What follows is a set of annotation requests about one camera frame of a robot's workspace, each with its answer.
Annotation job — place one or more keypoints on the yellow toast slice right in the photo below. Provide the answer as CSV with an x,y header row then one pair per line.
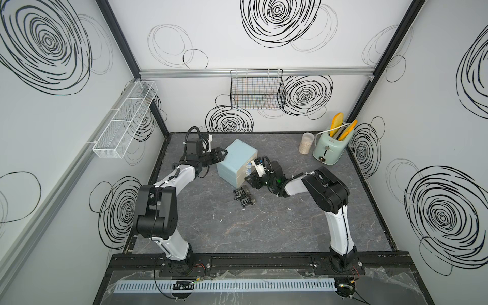
x,y
347,131

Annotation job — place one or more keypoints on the light blue drawer cabinet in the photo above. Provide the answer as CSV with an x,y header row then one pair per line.
x,y
233,168

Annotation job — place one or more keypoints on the black cookie pack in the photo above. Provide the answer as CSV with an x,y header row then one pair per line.
x,y
240,193
246,201

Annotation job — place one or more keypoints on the yellow toast slice left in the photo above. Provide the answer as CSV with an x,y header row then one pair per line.
x,y
336,124

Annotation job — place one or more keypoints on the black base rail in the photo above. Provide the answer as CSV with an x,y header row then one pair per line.
x,y
318,263

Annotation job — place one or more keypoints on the white mesh wall shelf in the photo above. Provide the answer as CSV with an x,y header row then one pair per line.
x,y
117,137

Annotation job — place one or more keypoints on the clear jar with grains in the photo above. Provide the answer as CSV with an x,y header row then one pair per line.
x,y
306,142

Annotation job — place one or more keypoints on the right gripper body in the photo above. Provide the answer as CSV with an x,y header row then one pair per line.
x,y
264,181

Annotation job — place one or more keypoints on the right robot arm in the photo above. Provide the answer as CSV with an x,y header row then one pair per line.
x,y
329,193

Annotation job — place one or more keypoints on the white slotted cable duct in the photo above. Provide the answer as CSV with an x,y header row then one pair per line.
x,y
246,285

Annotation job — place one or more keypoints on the mint green toaster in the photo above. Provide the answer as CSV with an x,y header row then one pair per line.
x,y
328,150

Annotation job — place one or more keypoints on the yellow toast slice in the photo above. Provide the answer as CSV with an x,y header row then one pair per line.
x,y
347,131
336,124

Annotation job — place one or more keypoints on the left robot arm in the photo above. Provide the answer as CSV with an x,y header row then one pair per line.
x,y
156,212

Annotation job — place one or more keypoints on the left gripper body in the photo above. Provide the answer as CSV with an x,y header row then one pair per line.
x,y
208,159

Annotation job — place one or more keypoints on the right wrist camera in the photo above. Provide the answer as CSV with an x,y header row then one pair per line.
x,y
259,166

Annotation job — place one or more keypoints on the black wire wall basket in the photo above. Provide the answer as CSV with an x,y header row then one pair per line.
x,y
256,89

